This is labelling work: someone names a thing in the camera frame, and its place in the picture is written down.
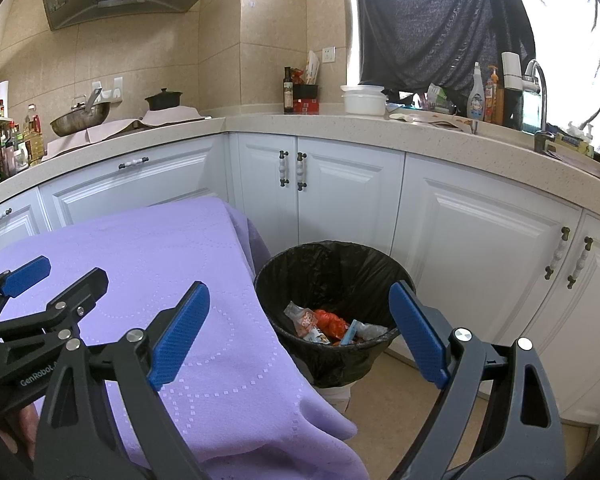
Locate red plastic bag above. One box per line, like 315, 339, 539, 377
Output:
314, 309, 350, 341

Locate clear orange printed wrapper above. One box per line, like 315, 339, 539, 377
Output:
284, 301, 317, 338

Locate clear plastic bag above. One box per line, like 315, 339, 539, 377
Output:
356, 322, 389, 341

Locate light blue long sachet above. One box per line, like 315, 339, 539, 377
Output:
340, 320, 360, 346

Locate black trash bin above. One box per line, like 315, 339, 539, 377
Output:
254, 240, 414, 413

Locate person left hand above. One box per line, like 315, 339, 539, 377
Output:
0, 404, 40, 460

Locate purple tablecloth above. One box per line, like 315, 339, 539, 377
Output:
0, 195, 372, 480

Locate white corner cabinets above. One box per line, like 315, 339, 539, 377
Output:
0, 132, 600, 427

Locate cooking oil bottle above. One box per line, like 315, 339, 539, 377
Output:
24, 103, 44, 166

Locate steel wok pan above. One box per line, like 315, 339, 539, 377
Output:
50, 88, 110, 136

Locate black clay pot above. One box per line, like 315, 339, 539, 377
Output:
145, 88, 182, 110

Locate white spray bottle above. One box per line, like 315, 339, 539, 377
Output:
467, 62, 486, 122

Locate white lidded bowl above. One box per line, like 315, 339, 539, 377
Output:
341, 84, 387, 117

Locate orange soap bottle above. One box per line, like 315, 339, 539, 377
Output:
484, 65, 504, 126

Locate red black utensil holder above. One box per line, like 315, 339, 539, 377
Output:
292, 84, 320, 115

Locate chrome faucet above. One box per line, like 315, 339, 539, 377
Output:
502, 51, 555, 153

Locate dark sauce bottle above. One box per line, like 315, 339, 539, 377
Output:
283, 66, 294, 114

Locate dark window curtain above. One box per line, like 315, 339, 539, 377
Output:
358, 0, 535, 108

